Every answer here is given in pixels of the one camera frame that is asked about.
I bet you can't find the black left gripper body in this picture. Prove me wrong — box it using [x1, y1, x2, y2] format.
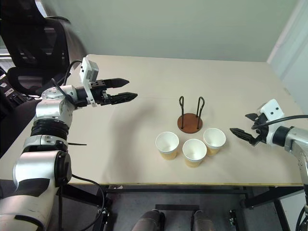
[90, 80, 113, 106]

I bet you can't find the black flat bar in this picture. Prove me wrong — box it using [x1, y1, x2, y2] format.
[155, 204, 200, 211]

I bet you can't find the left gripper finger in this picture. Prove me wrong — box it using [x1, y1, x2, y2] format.
[107, 92, 139, 105]
[103, 77, 130, 90]

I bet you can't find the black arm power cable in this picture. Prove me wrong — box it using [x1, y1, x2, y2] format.
[57, 174, 107, 231]
[295, 204, 308, 231]

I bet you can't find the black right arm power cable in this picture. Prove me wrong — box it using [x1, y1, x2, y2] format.
[295, 204, 308, 231]

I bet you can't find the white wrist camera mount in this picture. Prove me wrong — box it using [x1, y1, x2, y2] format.
[80, 57, 100, 108]
[259, 99, 284, 146]

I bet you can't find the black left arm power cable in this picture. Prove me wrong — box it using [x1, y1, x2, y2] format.
[57, 174, 107, 231]

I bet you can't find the black device with labels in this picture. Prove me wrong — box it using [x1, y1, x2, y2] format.
[0, 67, 27, 104]

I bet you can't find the dark rounded shape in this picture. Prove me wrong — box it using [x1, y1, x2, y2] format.
[131, 209, 166, 231]
[191, 210, 216, 231]

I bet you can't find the wire cup holder stand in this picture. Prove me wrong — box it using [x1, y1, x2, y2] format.
[177, 96, 205, 134]

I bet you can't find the white and tan paper cup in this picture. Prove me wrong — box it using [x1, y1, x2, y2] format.
[203, 128, 227, 156]
[182, 139, 208, 168]
[155, 131, 180, 161]

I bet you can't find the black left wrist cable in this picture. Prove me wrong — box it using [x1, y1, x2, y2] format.
[50, 60, 84, 104]

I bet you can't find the black metal table frame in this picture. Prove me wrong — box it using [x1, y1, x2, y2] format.
[60, 184, 306, 231]

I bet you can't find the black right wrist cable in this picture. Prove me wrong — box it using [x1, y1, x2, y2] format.
[251, 114, 308, 130]

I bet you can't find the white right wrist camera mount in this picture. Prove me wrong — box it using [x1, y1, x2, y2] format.
[259, 99, 284, 146]

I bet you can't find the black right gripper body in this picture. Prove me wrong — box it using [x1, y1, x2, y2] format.
[249, 112, 269, 146]

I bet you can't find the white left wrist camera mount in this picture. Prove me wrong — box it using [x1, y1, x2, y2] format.
[80, 57, 100, 108]

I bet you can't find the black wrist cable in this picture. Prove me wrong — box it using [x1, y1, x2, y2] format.
[50, 60, 84, 104]
[251, 114, 308, 130]

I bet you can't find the black office chair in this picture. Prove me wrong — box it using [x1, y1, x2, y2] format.
[0, 0, 74, 97]

